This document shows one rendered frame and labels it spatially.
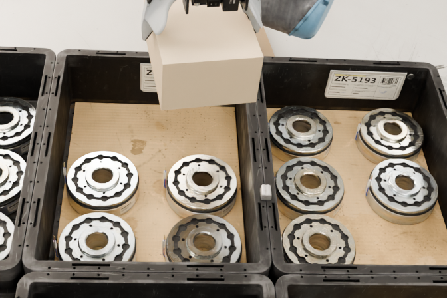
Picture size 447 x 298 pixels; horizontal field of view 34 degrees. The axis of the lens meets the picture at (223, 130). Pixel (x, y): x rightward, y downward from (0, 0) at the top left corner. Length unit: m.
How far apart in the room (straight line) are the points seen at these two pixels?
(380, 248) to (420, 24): 0.74
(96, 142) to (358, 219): 0.41
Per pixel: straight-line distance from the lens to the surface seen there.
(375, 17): 1.69
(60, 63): 1.14
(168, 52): 0.87
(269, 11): 1.32
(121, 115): 1.20
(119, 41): 1.54
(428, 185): 1.14
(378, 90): 1.23
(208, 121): 1.19
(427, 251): 1.11
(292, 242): 1.02
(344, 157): 1.18
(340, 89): 1.22
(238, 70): 0.88
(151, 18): 0.88
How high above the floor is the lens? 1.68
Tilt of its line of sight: 46 degrees down
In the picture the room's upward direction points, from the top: 7 degrees clockwise
